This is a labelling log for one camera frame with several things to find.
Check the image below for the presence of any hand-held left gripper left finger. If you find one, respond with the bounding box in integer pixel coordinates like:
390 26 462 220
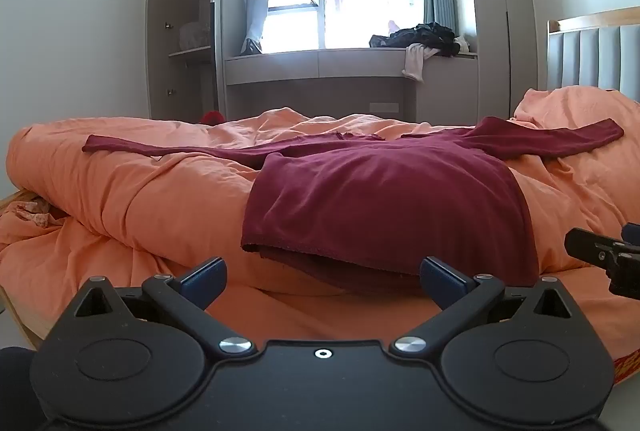
75 256 255 357

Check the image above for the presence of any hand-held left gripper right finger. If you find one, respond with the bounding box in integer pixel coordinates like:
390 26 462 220
391 256 572 357

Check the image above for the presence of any maroon long-sleeved sweater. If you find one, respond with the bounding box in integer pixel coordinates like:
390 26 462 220
82 116 626 297

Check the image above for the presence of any pile of dark clothes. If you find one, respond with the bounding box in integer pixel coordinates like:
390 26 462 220
369 22 462 58

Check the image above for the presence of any red patterned cloth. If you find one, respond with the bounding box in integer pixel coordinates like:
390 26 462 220
612 351 640 384

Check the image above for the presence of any orange duvet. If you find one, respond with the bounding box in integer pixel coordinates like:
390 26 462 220
7 88 640 298

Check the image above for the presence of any orange bed sheet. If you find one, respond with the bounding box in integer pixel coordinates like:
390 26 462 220
0 211 640 362

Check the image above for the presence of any grey padded wooden headboard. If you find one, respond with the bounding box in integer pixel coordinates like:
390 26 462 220
547 6 640 104

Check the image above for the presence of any orange floral cloth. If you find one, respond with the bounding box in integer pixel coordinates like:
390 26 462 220
0 200 63 229

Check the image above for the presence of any dark cloth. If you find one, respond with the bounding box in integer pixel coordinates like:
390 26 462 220
0 346 41 431

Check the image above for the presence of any white garment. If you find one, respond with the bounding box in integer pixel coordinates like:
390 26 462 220
402 44 441 83

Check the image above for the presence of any grey window seat cabinet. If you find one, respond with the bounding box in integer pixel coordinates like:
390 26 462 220
224 47 478 124

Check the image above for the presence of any open grey wardrobe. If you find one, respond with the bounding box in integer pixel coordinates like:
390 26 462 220
145 0 226 122

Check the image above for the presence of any tall closed grey wardrobe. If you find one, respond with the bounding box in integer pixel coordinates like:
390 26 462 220
457 0 538 122

